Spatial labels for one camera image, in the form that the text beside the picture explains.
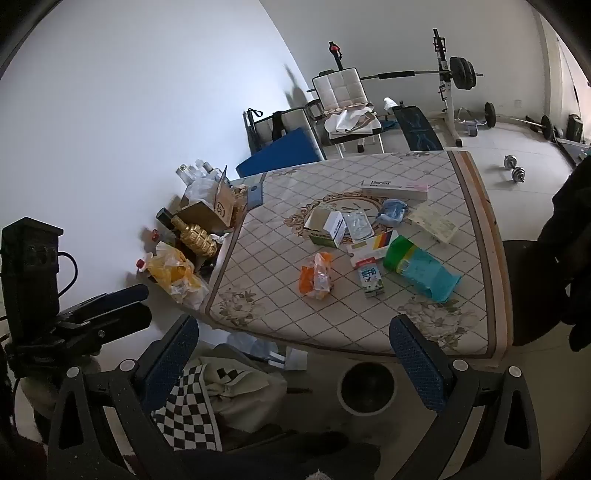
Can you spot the chrome dumbbell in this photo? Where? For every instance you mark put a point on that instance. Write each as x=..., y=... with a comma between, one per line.
x=517, y=174

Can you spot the round white bin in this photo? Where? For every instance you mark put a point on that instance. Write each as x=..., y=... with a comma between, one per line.
x=367, y=383

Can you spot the striped colourful box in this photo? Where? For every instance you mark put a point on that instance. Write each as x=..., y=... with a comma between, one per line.
x=369, y=251

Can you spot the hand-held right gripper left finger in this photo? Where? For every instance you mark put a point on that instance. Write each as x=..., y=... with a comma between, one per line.
x=171, y=362

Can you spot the beige cloth bag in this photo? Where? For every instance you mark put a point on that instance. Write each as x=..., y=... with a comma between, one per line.
x=244, y=390

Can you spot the black white checkered cloth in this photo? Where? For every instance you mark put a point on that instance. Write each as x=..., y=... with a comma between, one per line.
x=189, y=410

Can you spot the golden bottle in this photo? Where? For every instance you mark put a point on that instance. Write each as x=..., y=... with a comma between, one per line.
x=196, y=237

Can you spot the white pink long box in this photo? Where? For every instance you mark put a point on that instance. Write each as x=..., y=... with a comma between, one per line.
x=392, y=188

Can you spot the yellow plastic bag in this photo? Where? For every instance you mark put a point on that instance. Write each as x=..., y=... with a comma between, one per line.
x=175, y=274

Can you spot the small barbell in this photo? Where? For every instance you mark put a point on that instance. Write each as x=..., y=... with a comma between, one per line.
x=490, y=114

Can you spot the cream patterned box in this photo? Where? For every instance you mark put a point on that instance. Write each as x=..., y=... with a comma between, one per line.
x=434, y=224

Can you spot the white barbell rack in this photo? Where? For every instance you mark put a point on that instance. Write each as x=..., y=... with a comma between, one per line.
x=444, y=101

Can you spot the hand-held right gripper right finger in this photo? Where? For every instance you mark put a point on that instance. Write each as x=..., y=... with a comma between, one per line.
x=418, y=364

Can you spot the green white medicine box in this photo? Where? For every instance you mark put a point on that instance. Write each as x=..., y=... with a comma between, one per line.
x=323, y=230

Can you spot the black bag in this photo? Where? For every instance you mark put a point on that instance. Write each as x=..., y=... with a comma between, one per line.
x=575, y=128

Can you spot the dark glass bottle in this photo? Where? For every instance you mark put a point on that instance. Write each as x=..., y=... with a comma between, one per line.
x=164, y=218

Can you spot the barbell with black plates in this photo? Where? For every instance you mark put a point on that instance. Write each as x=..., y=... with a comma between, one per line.
x=461, y=73

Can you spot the orange snack bag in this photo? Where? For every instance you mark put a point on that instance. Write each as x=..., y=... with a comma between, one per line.
x=314, y=277

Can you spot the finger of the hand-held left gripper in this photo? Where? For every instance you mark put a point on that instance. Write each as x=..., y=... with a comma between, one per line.
x=127, y=318
x=127, y=295

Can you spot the green blue plastic packet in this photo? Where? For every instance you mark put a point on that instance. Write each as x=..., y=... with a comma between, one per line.
x=422, y=272

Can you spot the clear plastic packet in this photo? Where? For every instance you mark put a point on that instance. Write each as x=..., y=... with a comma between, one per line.
x=358, y=225

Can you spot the blue mat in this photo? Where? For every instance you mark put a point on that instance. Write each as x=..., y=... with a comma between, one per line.
x=286, y=152

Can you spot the table with floral patterned top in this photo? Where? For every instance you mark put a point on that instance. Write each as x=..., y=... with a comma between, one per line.
x=277, y=240

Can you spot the white beige cloth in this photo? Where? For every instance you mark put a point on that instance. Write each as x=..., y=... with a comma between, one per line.
x=348, y=121

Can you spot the cardboard box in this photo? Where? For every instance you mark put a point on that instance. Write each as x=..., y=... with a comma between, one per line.
x=214, y=205

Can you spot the small milk carton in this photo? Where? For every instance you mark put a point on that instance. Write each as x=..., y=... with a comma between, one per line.
x=371, y=279

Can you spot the clear glass bottle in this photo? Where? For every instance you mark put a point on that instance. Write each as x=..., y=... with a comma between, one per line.
x=207, y=168
x=184, y=174

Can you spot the black weight bench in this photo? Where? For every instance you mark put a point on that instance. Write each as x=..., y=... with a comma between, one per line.
x=418, y=131

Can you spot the white padded chair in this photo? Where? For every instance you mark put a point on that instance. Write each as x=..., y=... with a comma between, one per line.
x=344, y=92

